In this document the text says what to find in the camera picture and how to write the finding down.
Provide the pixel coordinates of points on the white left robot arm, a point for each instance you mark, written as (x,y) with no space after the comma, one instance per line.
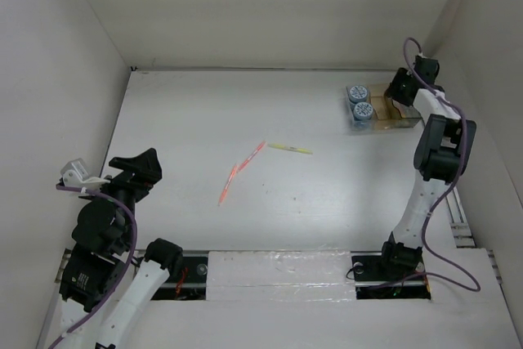
(104,288)

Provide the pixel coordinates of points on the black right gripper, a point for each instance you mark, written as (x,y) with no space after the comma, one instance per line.
(401,74)

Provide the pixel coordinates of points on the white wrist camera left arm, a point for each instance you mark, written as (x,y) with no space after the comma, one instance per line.
(77,175)

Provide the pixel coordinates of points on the red thin pen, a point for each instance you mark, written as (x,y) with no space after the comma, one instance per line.
(251,156)

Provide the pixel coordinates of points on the amber plastic container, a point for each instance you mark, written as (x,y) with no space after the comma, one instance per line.
(386,116)

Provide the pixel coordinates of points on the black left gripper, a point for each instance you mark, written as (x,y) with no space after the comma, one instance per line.
(146,165)

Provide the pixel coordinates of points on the white foam front board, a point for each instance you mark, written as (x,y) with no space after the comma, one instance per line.
(279,276)

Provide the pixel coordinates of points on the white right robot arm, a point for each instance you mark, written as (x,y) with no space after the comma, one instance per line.
(440,159)

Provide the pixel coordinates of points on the orange thin pen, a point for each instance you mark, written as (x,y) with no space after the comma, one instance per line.
(226,187)

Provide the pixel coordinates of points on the clear plastic container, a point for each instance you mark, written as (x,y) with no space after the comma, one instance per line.
(350,107)

